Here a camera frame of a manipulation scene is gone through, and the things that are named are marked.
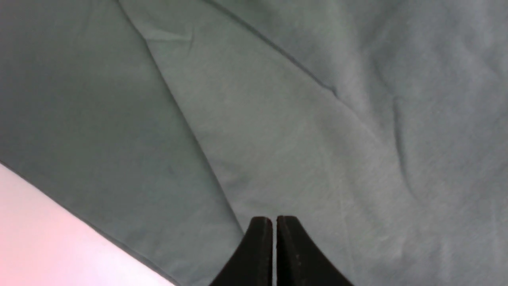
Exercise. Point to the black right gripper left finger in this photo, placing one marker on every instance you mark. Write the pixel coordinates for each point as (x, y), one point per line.
(251, 263)

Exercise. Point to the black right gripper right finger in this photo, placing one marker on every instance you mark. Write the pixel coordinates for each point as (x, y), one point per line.
(299, 261)

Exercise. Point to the green long-sleeved shirt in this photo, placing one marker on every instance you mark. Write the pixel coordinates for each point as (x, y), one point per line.
(166, 125)

